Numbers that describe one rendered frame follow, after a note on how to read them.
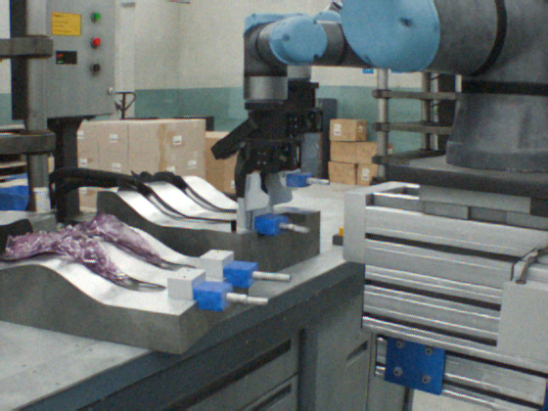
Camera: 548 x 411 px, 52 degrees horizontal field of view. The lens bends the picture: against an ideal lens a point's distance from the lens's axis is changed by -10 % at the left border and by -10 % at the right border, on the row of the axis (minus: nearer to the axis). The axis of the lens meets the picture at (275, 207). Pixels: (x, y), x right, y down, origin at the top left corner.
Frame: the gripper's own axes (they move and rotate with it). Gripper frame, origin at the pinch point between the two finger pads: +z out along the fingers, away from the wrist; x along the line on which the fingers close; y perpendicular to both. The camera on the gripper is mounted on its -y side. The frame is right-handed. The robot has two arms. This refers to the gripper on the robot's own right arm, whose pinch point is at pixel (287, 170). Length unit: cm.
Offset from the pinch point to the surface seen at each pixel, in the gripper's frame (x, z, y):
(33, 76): -26, -24, -60
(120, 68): 496, -68, -611
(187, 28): 649, -140, -614
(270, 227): -31.4, 5.4, 16.8
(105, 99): 9, -17, -73
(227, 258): -46, 7, 19
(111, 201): -36.0, 3.4, -18.5
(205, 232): -36.0, 6.6, 6.6
